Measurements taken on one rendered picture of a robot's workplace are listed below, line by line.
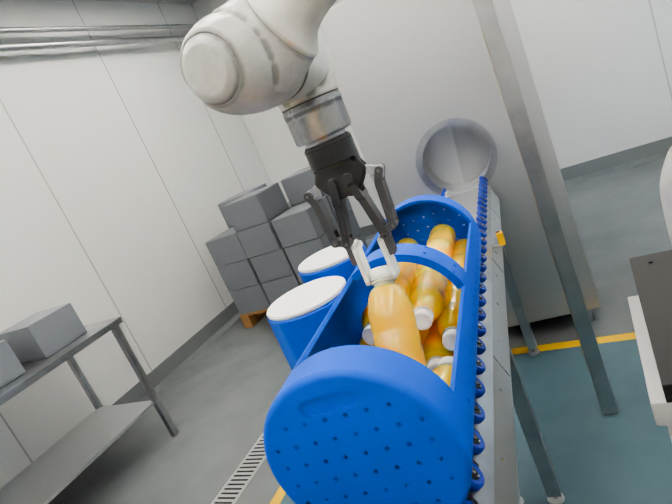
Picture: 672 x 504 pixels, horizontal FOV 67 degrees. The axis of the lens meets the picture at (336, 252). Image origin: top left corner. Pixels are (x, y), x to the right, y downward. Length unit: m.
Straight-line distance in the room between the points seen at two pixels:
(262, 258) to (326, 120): 3.94
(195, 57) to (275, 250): 4.01
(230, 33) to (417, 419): 0.48
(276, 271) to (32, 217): 1.96
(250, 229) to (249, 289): 0.62
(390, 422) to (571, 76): 5.13
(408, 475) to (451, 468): 0.06
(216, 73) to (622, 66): 5.23
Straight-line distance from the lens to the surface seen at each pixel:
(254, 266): 4.71
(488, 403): 1.04
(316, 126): 0.73
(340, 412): 0.68
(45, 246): 4.48
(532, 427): 1.91
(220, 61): 0.55
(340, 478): 0.76
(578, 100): 5.65
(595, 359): 2.30
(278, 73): 0.58
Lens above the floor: 1.52
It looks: 14 degrees down
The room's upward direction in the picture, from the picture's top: 23 degrees counter-clockwise
